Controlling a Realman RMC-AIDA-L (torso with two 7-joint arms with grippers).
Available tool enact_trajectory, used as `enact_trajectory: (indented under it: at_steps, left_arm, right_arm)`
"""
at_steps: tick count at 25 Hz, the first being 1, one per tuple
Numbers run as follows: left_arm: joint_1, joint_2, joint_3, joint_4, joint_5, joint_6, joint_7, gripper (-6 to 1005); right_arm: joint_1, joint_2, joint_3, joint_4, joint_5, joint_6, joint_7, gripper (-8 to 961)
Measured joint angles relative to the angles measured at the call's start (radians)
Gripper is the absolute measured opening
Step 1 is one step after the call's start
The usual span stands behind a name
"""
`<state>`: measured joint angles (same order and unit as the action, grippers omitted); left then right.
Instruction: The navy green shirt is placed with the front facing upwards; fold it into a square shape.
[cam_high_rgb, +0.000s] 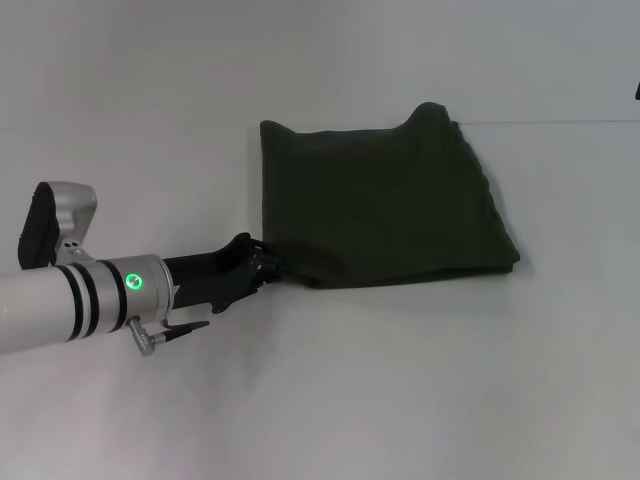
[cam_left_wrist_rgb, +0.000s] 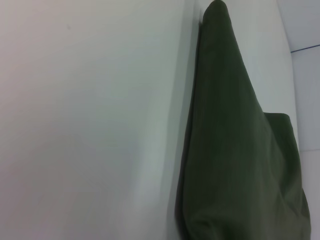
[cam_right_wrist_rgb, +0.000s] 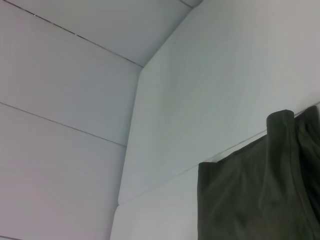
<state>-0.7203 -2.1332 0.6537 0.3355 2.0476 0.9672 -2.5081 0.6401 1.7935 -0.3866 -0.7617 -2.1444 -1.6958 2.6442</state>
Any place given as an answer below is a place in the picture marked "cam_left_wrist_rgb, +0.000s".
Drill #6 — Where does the dark green FREE print T-shirt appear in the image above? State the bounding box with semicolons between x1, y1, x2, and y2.
173;0;312;240

